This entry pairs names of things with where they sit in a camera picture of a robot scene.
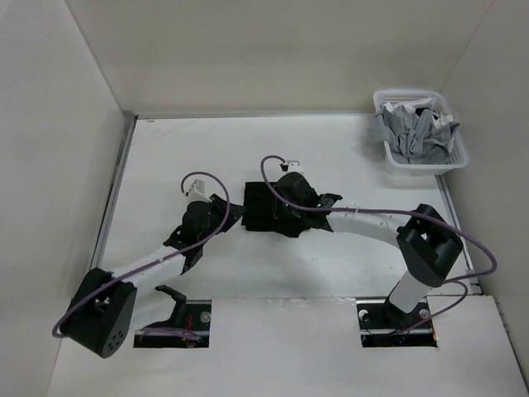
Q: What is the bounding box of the black tank top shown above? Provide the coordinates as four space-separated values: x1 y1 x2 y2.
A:
241 180 305 239

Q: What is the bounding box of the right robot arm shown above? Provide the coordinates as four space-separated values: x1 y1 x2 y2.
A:
273 172 463 330

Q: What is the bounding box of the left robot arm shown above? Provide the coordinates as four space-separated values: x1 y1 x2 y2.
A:
53 194 244 358

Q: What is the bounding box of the grey tank top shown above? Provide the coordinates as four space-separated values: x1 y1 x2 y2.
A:
368 107 460 165

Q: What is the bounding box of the white tank top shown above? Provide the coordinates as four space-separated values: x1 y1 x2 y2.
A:
381 97 455 128

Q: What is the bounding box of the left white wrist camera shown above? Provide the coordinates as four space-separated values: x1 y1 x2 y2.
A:
184 179 210 203

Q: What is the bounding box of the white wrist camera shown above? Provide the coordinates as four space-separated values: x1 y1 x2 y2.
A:
279 160 304 175
184 179 210 203

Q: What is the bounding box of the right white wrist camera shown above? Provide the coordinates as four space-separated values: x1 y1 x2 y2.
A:
279 160 304 175

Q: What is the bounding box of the left metal table rail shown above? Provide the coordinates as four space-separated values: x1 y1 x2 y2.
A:
87 111 138 273

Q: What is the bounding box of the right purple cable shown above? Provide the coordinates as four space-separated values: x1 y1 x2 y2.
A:
259 155 498 337

